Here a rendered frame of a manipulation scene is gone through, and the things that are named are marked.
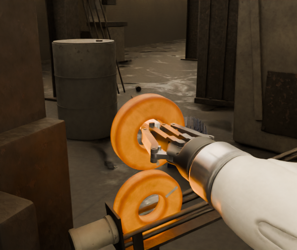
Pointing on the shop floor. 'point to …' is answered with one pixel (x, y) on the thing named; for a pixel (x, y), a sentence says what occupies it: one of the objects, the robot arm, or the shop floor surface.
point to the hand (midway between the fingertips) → (148, 125)
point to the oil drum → (86, 86)
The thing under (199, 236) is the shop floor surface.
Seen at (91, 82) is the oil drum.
